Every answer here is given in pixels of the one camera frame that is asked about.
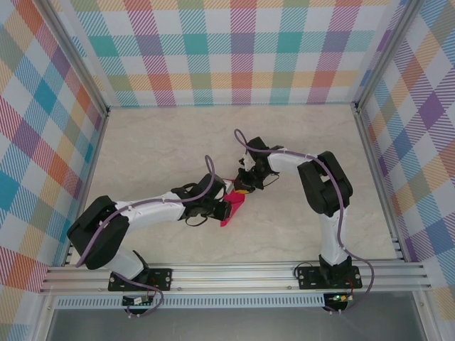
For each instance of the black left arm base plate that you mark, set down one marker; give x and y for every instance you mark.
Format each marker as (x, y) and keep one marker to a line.
(161, 277)

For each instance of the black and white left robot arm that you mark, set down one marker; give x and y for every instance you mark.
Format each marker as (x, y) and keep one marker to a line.
(96, 238)

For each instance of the aluminium side rail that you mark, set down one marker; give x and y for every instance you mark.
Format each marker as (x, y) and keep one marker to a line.
(371, 160)
(94, 160)

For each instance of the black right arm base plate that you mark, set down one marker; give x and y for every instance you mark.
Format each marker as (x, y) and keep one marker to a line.
(307, 277)

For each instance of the aluminium frame post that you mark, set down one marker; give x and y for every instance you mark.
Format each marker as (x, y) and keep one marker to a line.
(384, 53)
(81, 58)

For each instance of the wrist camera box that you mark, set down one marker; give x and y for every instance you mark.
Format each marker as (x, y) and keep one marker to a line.
(247, 161)
(230, 184)

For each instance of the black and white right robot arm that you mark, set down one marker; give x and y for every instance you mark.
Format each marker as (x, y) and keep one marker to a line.
(323, 188)

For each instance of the right circuit board with LED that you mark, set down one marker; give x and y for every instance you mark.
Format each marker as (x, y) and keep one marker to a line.
(339, 297)

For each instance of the grey metal sheet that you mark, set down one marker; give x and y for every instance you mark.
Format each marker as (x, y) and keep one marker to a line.
(231, 327)

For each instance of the left circuit board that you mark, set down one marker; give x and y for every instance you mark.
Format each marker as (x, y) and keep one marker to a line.
(133, 301)

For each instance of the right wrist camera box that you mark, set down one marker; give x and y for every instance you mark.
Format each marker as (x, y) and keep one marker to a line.
(247, 161)

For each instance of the pink square paper sheet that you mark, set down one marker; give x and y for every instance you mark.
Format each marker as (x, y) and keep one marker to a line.
(234, 207)

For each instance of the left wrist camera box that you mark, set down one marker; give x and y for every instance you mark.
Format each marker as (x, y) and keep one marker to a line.
(230, 184)

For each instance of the aluminium mounting rail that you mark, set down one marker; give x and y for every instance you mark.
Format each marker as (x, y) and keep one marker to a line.
(231, 277)

